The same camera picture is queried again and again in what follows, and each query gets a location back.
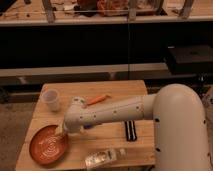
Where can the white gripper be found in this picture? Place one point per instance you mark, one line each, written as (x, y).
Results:
(61, 130)

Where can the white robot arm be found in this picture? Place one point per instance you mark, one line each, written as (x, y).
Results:
(180, 129)

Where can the blue sponge block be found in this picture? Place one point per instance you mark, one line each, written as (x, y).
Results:
(89, 126)

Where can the translucent plastic cup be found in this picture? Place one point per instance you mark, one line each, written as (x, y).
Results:
(51, 99)

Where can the clear plastic bottle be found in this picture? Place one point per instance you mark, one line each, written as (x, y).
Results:
(104, 157)

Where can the orange carrot toy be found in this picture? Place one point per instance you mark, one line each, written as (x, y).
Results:
(97, 99)

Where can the black striped rectangular case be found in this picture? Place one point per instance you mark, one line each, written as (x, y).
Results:
(130, 131)

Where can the wooden folding table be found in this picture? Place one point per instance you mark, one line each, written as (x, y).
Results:
(101, 137)

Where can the black box on shelf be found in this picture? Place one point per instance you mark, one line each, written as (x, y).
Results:
(195, 59)

